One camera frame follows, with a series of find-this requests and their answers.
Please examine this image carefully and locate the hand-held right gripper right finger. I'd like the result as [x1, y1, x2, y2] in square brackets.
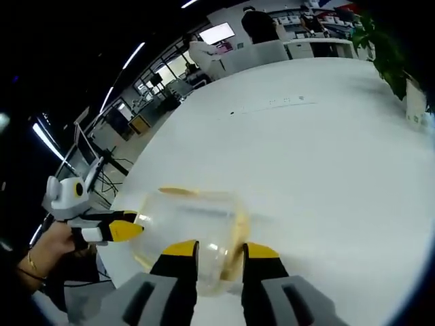
[241, 241, 345, 326]

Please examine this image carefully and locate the silver laptop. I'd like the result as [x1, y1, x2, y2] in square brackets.
[73, 121, 105, 186]

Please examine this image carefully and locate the white counter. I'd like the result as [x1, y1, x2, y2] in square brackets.
[283, 36, 355, 62]

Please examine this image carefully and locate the person's left hand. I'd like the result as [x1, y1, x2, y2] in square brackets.
[28, 221, 99, 274]

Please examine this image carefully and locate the green potted plant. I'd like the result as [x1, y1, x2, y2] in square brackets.
[351, 9, 435, 130]

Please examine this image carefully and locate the black cable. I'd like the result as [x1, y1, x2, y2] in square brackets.
[97, 172, 120, 209]

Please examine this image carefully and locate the clear plastic buckle box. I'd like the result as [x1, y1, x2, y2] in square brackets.
[130, 185, 255, 297]

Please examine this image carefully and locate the white lit monitor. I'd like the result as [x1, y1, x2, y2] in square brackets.
[198, 21, 237, 46]

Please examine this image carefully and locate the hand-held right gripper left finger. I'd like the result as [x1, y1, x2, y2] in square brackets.
[114, 239, 201, 326]

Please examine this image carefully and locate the yellow wooden box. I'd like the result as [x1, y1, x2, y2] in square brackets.
[128, 113, 152, 136]

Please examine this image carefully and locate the black laptop stand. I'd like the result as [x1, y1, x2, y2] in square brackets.
[90, 145, 131, 178]

